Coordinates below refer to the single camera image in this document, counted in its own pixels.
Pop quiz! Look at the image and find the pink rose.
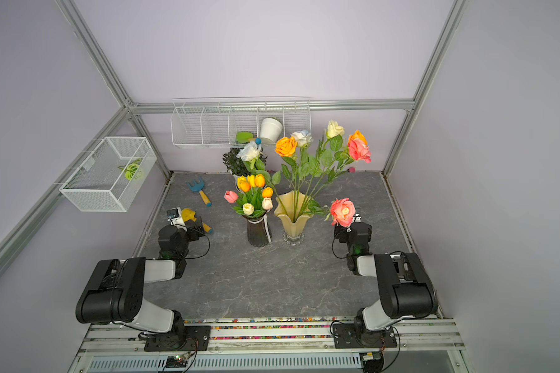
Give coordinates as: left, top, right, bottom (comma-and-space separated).
314, 138, 372, 197
308, 198, 356, 228

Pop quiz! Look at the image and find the pink tulip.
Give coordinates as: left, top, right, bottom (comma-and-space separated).
224, 191, 247, 214

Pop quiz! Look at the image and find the cream tulip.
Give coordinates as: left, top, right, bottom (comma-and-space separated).
242, 203, 255, 216

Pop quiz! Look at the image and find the orange rose tall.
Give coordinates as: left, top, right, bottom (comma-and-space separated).
348, 131, 368, 147

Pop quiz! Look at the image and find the white rose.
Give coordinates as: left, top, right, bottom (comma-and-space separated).
291, 130, 313, 148

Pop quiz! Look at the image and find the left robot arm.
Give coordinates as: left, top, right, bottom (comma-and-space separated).
76, 218, 211, 336

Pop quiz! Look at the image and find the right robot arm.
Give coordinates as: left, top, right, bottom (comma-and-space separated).
334, 222, 438, 336

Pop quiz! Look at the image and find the yellow toy shovel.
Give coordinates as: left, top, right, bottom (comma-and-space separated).
181, 208, 213, 233

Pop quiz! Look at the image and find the blue toy rake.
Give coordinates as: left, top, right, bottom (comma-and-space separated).
187, 177, 212, 207

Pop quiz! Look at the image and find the yellow wavy glass vase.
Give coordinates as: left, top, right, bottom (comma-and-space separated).
274, 191, 313, 246

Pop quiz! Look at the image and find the dark red glass vase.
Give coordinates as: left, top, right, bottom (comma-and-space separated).
247, 213, 272, 247

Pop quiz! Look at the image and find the potted green plant white pot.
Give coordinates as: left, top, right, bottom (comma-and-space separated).
222, 145, 250, 177

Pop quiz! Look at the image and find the green toy trowel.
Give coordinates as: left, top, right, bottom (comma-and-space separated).
236, 131, 262, 145

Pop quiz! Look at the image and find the white empty flower pot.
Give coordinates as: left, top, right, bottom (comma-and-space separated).
259, 117, 284, 144

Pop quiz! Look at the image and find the white wire side basket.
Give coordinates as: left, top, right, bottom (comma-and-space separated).
59, 136, 156, 213

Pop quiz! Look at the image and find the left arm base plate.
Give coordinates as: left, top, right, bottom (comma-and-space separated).
144, 325, 212, 352

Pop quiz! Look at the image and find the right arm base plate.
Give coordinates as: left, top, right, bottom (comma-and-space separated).
329, 321, 398, 350

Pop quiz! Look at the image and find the aluminium rail frame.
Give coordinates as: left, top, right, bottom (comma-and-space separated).
69, 316, 474, 372

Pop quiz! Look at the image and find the white wire wall shelf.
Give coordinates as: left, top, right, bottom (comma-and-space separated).
170, 96, 311, 148

